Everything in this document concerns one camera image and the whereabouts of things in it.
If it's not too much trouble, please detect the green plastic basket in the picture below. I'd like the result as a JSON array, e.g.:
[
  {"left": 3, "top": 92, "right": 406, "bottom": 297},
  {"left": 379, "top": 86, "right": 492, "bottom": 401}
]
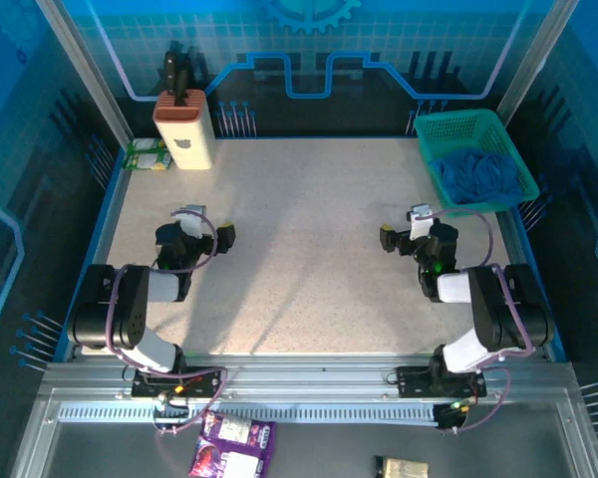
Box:
[{"left": 412, "top": 108, "right": 540, "bottom": 213}]

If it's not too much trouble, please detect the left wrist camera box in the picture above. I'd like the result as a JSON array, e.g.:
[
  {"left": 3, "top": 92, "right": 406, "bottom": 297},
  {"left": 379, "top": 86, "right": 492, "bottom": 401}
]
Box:
[{"left": 180, "top": 202, "right": 208, "bottom": 240}]

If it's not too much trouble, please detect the blue t-shirt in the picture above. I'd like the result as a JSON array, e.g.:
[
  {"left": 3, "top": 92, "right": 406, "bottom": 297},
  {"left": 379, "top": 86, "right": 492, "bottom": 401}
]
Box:
[{"left": 428, "top": 147, "right": 524, "bottom": 206}]

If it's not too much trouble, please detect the black knife handle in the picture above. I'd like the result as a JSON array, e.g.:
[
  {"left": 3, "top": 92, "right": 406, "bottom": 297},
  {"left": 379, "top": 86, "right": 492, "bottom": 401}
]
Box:
[
  {"left": 163, "top": 49, "right": 178, "bottom": 95},
  {"left": 173, "top": 68, "right": 190, "bottom": 108}
]

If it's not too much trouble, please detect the cream knife block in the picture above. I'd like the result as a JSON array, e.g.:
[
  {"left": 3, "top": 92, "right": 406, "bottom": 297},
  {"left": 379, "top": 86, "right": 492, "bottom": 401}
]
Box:
[{"left": 151, "top": 89, "right": 215, "bottom": 171}]

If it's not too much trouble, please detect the slotted grey cable duct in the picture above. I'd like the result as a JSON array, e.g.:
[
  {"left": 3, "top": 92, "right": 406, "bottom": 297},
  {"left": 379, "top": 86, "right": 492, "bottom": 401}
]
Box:
[{"left": 58, "top": 403, "right": 440, "bottom": 427}]

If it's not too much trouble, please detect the small black electronics box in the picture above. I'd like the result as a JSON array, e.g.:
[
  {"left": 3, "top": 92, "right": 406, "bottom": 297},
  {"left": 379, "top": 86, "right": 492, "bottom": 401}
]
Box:
[{"left": 434, "top": 400, "right": 477, "bottom": 432}]

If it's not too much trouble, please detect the green snack packet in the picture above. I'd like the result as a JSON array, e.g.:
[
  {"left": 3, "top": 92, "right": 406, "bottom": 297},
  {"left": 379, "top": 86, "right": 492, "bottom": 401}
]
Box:
[
  {"left": 129, "top": 137, "right": 166, "bottom": 154},
  {"left": 123, "top": 150, "right": 173, "bottom": 172}
]

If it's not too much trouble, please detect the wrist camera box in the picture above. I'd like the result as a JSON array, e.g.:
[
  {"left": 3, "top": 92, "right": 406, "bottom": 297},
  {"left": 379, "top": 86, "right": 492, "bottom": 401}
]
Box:
[
  {"left": 406, "top": 202, "right": 435, "bottom": 240},
  {"left": 180, "top": 202, "right": 208, "bottom": 240}
]

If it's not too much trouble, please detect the aluminium frame rail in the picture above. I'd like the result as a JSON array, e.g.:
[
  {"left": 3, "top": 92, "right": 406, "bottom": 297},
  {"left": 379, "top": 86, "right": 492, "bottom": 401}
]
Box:
[{"left": 39, "top": 354, "right": 579, "bottom": 399}]

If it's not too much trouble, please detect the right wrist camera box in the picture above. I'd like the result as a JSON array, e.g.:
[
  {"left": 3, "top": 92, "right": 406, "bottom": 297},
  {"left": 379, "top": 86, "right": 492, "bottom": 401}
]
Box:
[{"left": 406, "top": 202, "right": 435, "bottom": 240}]

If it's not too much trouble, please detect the dark gold packet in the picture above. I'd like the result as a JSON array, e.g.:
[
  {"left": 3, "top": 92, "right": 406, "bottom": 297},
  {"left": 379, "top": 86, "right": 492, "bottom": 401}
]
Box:
[{"left": 375, "top": 455, "right": 430, "bottom": 478}]

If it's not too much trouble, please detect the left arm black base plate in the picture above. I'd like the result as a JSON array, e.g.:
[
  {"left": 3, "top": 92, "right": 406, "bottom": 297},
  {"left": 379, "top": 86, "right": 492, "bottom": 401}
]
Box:
[{"left": 131, "top": 366, "right": 221, "bottom": 399}]

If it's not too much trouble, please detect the aluminium frame post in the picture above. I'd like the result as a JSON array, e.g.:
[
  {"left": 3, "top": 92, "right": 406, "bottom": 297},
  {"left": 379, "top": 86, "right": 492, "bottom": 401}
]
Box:
[
  {"left": 495, "top": 0, "right": 582, "bottom": 119},
  {"left": 34, "top": 0, "right": 135, "bottom": 145}
]

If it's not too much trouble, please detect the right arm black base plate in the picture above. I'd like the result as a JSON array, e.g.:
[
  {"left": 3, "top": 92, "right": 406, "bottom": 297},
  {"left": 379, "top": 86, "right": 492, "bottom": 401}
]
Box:
[{"left": 396, "top": 365, "right": 487, "bottom": 399}]

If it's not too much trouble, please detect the purple snack bag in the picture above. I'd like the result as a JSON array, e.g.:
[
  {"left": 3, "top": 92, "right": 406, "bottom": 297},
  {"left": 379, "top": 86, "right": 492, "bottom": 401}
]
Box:
[{"left": 187, "top": 410, "right": 277, "bottom": 478}]

